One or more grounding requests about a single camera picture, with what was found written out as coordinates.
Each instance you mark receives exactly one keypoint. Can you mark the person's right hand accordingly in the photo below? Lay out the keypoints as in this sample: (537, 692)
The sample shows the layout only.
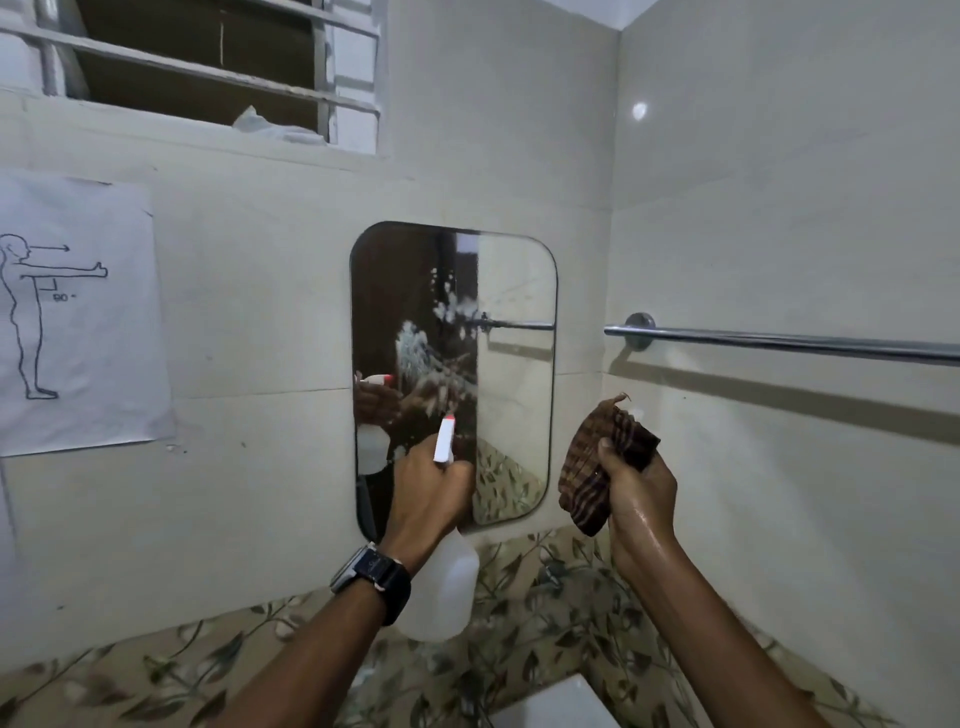
(643, 517)

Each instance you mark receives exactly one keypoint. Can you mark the person's left hand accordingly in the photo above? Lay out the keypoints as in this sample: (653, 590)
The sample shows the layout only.
(418, 501)

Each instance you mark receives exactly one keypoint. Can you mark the person's left fingers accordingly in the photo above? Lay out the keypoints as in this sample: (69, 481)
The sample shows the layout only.
(459, 480)

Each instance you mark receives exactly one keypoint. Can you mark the person's right thumb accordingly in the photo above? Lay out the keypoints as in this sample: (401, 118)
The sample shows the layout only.
(610, 463)

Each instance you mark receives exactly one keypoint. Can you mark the brown striped cleaning cloth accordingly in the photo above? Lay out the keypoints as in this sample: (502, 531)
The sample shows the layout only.
(592, 465)

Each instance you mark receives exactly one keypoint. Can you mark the white spray bottle red nozzle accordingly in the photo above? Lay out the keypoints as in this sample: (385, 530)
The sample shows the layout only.
(444, 585)

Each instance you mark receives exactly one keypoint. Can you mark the person's right forearm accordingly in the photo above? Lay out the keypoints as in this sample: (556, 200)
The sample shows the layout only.
(712, 645)

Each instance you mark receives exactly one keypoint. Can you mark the person's left forearm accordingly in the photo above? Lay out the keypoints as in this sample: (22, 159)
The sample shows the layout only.
(315, 660)

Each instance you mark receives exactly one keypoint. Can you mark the black silver wristwatch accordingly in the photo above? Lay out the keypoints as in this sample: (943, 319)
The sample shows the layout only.
(379, 577)

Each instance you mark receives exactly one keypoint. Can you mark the chrome towel bar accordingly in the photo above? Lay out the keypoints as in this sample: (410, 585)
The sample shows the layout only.
(787, 343)

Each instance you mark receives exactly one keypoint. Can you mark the white ceramic fixture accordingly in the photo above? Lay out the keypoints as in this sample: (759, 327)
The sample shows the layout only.
(555, 709)

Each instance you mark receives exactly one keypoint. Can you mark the paper sheet with figure drawing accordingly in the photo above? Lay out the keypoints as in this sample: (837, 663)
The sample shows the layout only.
(82, 360)

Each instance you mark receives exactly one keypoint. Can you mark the crumpled white plastic bag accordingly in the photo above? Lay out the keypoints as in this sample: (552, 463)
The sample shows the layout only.
(274, 127)

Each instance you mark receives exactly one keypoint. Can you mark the rounded rectangular wall mirror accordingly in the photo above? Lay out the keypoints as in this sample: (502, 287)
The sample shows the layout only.
(517, 360)

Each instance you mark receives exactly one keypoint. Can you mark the white barred window frame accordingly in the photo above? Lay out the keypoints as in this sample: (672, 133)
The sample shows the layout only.
(195, 71)

